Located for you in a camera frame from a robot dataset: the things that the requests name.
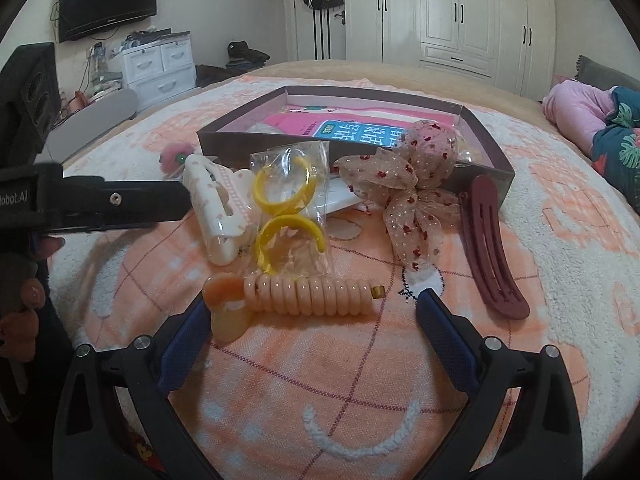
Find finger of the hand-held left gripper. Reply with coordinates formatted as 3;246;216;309
62;175;193;235

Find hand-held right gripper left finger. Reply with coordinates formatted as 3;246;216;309
52;295;226;480

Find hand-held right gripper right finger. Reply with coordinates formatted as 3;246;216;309
415;290;583;480

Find white claw hair clip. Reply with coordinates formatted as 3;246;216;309
182;155;257;266

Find maroon hair clip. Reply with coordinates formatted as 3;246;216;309
459;174;531;321

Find peach spiral hair tie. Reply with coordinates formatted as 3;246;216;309
202;272;387;345

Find dotted sheer bow hair tie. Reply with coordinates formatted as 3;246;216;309
334;120;463;273

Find bagged yellow hoop earrings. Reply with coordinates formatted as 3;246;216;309
248;141;332;277

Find brown cardboard box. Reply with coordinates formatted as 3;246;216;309
196;85;516;206

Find person's left hand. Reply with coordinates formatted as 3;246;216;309
0;236;67;361

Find grey board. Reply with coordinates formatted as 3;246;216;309
42;87;139;163

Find white drawer cabinet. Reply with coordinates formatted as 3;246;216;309
112;32;197;107

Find dark clothes pile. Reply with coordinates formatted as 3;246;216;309
224;41;271;69

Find white room door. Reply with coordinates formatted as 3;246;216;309
286;0;347;61

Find floral dark quilt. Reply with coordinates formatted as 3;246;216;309
590;86;640;192

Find pink duvet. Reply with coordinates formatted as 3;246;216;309
542;80;622;155

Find tan bedspread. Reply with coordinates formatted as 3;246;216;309
65;59;640;241

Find grey pillow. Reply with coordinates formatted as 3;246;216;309
575;55;640;92

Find white wardrobe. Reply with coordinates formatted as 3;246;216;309
345;0;557;102

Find pink pompom hair tie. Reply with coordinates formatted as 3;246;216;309
161;142;197;178

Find black wall television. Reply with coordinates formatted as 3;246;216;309
59;0;158;43

